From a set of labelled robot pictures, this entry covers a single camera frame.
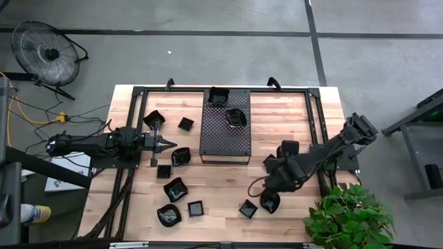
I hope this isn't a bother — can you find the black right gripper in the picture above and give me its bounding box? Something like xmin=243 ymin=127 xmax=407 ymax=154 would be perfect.
xmin=268 ymin=139 xmax=312 ymax=194

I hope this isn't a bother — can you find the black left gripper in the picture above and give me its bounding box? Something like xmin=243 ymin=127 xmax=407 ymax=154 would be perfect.
xmin=144 ymin=120 xmax=179 ymax=167

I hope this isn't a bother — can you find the black perforated metal rack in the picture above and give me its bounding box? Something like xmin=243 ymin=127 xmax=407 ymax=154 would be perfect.
xmin=199 ymin=89 xmax=253 ymax=166

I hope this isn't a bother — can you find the green leafy potted plant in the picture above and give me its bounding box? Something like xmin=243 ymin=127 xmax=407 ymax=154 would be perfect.
xmin=302 ymin=183 xmax=397 ymax=249

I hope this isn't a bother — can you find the white printed box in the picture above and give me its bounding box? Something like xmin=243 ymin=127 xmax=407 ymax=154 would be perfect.
xmin=44 ymin=151 xmax=93 ymax=193

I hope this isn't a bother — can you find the black diagonal beam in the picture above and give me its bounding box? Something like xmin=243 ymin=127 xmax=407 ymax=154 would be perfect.
xmin=4 ymin=146 xmax=93 ymax=190

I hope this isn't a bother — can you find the grey metal workbench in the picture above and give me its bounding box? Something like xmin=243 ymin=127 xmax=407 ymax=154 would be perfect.
xmin=381 ymin=88 xmax=443 ymax=201

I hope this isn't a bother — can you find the white yellow spray bottle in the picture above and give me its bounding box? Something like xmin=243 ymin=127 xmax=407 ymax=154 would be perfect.
xmin=19 ymin=203 xmax=52 ymax=224

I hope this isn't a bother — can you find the black metal floor fan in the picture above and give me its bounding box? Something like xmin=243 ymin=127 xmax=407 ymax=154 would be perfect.
xmin=2 ymin=19 xmax=89 ymax=101

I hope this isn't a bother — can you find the black box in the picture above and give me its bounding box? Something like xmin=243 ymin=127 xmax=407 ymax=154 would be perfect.
xmin=424 ymin=163 xmax=443 ymax=190

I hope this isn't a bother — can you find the grey metal stand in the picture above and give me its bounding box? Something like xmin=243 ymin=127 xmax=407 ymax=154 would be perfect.
xmin=0 ymin=76 xmax=24 ymax=245

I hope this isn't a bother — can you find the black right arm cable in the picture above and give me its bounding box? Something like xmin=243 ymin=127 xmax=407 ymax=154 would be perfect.
xmin=246 ymin=175 xmax=275 ymax=199

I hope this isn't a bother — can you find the black floor cable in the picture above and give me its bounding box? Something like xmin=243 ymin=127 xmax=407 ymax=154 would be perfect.
xmin=6 ymin=95 xmax=111 ymax=155

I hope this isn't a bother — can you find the silver metal bracket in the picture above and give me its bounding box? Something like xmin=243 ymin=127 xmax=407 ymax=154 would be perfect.
xmin=109 ymin=241 xmax=150 ymax=249

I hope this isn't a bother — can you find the yellow floor cable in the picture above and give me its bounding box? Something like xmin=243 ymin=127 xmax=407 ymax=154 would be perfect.
xmin=0 ymin=71 xmax=58 ymax=148

